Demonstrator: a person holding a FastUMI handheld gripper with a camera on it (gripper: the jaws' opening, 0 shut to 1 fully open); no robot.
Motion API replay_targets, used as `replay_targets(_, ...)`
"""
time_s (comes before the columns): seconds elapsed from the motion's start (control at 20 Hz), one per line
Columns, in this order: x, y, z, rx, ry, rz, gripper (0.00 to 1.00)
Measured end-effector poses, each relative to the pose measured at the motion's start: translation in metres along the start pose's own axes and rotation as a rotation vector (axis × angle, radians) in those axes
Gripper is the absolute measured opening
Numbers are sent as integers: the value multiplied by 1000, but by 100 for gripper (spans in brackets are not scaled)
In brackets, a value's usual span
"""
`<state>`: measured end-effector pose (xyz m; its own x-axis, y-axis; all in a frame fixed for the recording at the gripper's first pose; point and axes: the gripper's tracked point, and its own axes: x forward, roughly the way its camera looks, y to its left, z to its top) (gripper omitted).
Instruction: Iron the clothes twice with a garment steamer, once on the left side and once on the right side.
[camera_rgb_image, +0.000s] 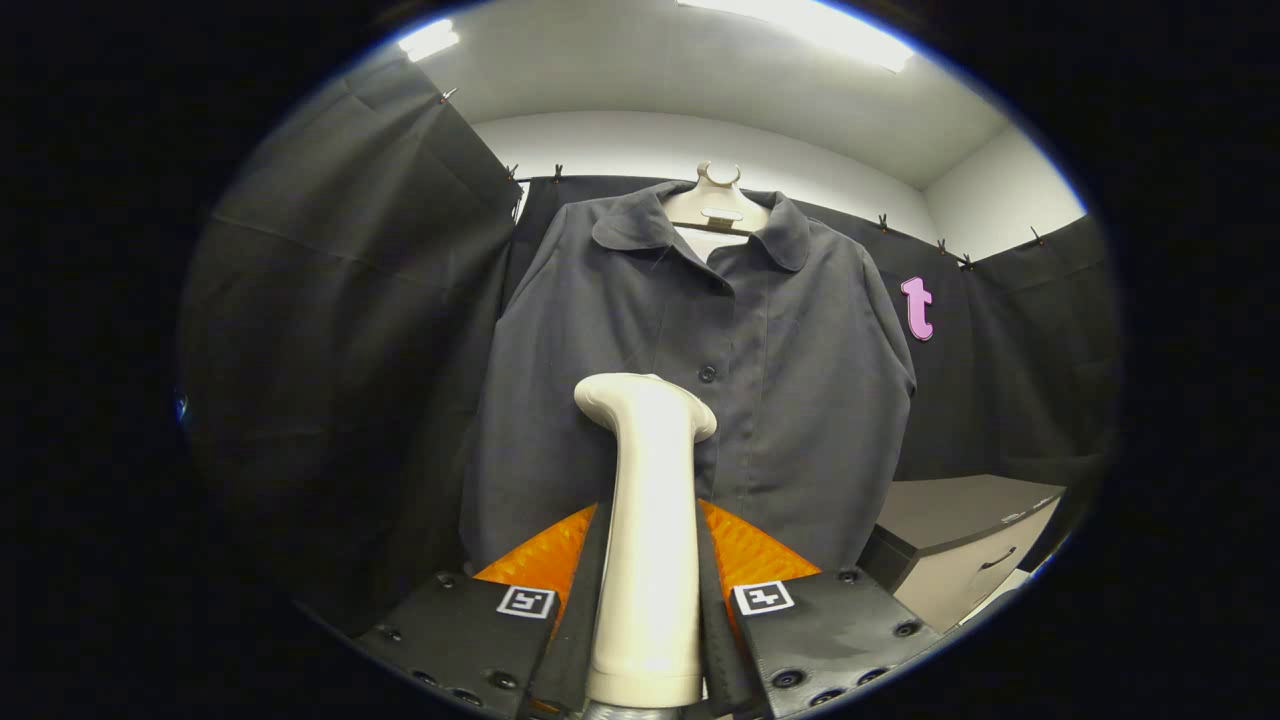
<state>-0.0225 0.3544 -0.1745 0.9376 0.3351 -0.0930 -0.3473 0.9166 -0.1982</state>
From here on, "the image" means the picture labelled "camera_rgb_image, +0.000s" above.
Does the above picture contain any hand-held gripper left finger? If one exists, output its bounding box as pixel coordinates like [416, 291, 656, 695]
[358, 500, 613, 719]

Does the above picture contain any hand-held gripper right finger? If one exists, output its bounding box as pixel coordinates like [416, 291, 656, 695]
[697, 498, 948, 720]

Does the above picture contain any dark grey button shirt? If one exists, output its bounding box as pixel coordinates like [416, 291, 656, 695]
[460, 182, 918, 573]

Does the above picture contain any cream clothes hanger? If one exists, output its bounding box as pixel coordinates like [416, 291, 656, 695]
[662, 162, 773, 263]

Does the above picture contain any grey top drawer cabinet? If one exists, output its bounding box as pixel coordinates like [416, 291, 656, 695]
[858, 474, 1069, 633]

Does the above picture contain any black backdrop cloth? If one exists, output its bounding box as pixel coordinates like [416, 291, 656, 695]
[178, 50, 1121, 641]

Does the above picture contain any small ceiling light panel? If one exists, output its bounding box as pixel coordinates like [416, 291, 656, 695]
[398, 18, 461, 61]

